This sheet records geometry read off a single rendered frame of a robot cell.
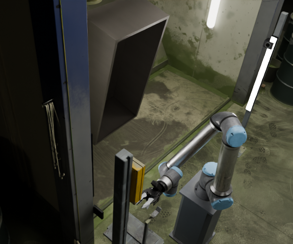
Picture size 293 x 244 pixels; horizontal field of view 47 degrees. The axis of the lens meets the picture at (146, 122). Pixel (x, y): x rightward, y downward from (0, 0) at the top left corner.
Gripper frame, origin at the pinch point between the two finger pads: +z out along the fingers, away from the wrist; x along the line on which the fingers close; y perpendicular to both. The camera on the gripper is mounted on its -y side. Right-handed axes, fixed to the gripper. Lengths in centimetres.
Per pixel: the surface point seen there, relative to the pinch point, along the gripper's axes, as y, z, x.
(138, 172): -44.6, 13.9, -6.3
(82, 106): -44, 0, 47
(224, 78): 80, -276, 82
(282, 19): -50, -194, 14
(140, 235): 29.6, 0.1, -2.7
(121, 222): -7.9, 20.0, -3.5
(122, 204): -23.7, 19.8, -3.5
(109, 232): 30.4, 11.2, 12.9
